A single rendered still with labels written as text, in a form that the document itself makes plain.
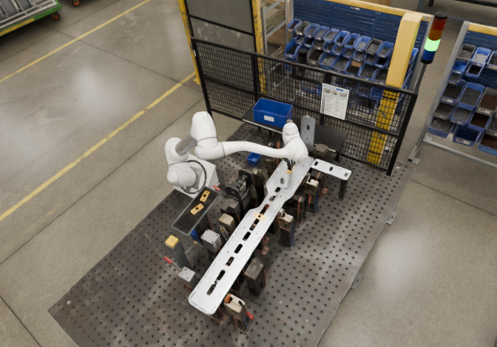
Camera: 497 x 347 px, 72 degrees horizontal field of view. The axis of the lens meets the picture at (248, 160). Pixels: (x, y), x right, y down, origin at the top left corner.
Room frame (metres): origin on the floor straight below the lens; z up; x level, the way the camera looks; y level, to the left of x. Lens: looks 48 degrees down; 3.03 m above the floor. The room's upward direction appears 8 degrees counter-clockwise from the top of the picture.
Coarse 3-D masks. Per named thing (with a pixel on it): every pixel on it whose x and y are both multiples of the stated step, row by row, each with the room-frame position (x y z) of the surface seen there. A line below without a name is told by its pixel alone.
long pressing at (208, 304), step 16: (272, 176) 1.63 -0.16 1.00; (288, 176) 1.61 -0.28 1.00; (304, 176) 1.60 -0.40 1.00; (272, 192) 1.49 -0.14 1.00; (288, 192) 1.47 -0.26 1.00; (256, 208) 1.37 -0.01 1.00; (272, 208) 1.35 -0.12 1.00; (240, 224) 1.25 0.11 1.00; (240, 240) 1.13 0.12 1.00; (256, 240) 1.12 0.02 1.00; (224, 256) 1.04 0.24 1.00; (240, 256) 1.02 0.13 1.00; (208, 272) 0.95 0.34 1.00; (208, 288) 0.85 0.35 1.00; (224, 288) 0.83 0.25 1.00; (192, 304) 0.77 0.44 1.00; (208, 304) 0.75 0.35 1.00
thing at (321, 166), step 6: (324, 162) 1.70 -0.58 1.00; (312, 168) 1.67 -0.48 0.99; (318, 168) 1.65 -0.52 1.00; (324, 168) 1.65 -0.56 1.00; (336, 168) 1.63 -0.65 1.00; (342, 168) 1.62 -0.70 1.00; (330, 174) 1.58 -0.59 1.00; (336, 174) 1.57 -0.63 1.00; (342, 174) 1.57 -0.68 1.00; (348, 174) 1.56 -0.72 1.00
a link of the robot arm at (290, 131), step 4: (288, 124) 1.67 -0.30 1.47; (292, 124) 1.67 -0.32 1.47; (284, 128) 1.66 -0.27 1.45; (288, 128) 1.64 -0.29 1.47; (292, 128) 1.64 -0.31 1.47; (296, 128) 1.65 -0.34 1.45; (284, 132) 1.65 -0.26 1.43; (288, 132) 1.62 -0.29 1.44; (292, 132) 1.62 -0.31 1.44; (296, 132) 1.63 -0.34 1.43; (284, 136) 1.63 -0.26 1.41; (288, 136) 1.61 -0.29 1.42; (292, 136) 1.60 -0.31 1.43; (296, 136) 1.60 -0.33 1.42; (284, 140) 1.63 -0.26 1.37; (288, 140) 1.59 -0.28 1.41
